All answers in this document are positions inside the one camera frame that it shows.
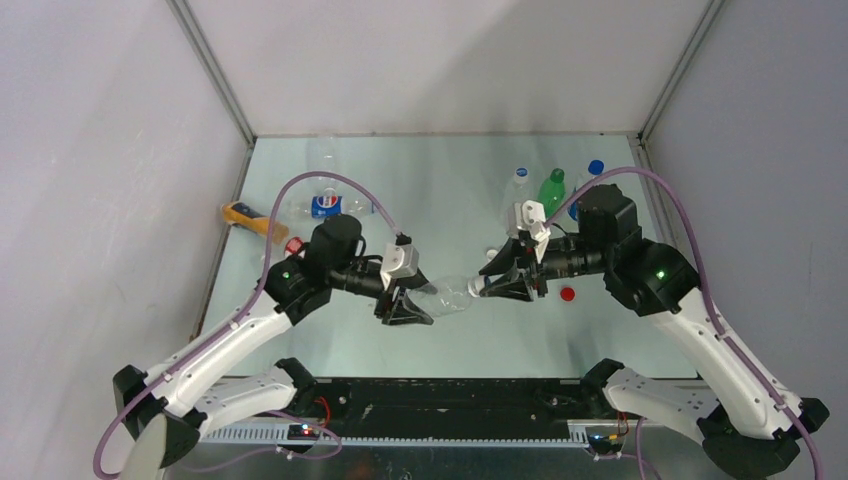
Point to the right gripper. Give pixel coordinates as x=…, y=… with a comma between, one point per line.
x=510, y=251

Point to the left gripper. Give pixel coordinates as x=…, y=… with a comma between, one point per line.
x=400, y=311

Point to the white blue labelled bottle cap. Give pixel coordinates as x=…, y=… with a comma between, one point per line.
x=476, y=284

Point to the small clear plastic bottle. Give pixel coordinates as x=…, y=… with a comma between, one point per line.
x=444, y=296

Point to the clear ribbed plastic bottle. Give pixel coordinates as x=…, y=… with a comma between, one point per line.
x=513, y=193

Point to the green plastic bottle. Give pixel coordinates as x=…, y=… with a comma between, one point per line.
x=551, y=196

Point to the green bottle cap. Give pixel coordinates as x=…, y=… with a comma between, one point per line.
x=557, y=175

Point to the clear crushed plastic bottle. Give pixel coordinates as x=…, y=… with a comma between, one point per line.
x=583, y=178

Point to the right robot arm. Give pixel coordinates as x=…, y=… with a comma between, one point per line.
x=746, y=421

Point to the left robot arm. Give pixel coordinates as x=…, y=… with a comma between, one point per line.
x=172, y=405

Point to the red bottle cap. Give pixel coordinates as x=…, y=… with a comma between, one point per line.
x=567, y=294

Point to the clear bottle with blue label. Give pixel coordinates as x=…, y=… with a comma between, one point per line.
x=322, y=206

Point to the orange bottle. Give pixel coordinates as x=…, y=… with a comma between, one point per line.
x=241, y=215

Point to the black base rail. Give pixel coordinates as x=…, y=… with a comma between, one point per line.
x=452, y=408

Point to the clear bottle with red ring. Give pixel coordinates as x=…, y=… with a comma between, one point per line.
x=295, y=247

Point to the white cable duct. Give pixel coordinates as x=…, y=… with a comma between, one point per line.
x=299, y=434

